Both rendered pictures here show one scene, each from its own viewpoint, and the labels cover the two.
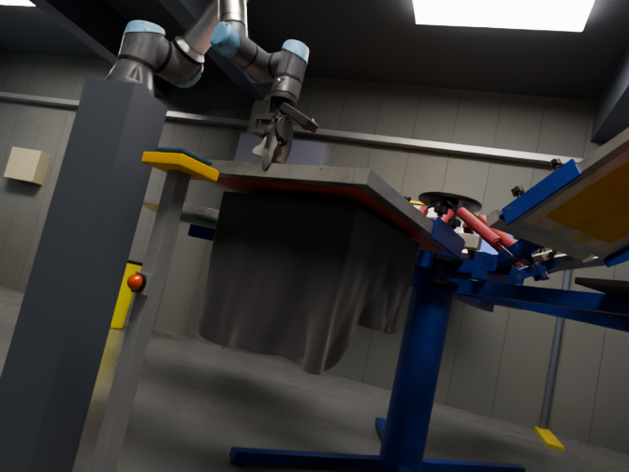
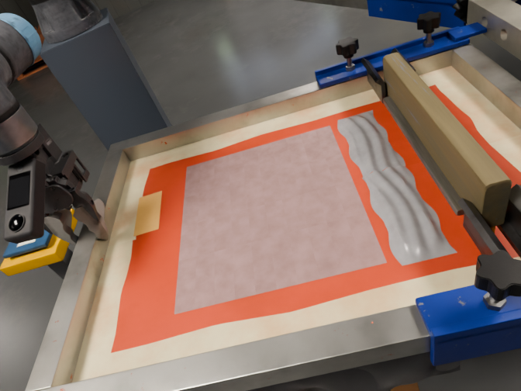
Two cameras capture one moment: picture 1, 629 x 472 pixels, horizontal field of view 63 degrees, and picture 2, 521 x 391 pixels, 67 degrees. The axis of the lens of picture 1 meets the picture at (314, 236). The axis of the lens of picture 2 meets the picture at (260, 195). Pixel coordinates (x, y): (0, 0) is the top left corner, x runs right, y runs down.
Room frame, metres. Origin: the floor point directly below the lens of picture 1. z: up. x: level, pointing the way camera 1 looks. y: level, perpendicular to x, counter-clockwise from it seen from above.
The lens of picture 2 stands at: (1.38, -0.47, 1.41)
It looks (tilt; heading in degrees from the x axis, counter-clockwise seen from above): 41 degrees down; 68
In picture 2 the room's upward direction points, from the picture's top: 23 degrees counter-clockwise
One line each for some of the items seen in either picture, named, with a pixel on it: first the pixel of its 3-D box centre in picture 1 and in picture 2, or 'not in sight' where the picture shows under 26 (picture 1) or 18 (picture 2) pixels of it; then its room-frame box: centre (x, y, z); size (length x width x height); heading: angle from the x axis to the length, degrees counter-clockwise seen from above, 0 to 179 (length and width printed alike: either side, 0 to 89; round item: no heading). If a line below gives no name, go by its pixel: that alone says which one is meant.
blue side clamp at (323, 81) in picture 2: not in sight; (389, 69); (1.97, 0.05, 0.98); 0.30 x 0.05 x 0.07; 147
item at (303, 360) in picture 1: (267, 274); not in sight; (1.38, 0.10, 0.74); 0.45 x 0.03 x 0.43; 57
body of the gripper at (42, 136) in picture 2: (276, 118); (43, 171); (1.33, 0.17, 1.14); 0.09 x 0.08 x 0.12; 58
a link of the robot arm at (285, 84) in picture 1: (285, 90); (3, 132); (1.32, 0.16, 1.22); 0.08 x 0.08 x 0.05
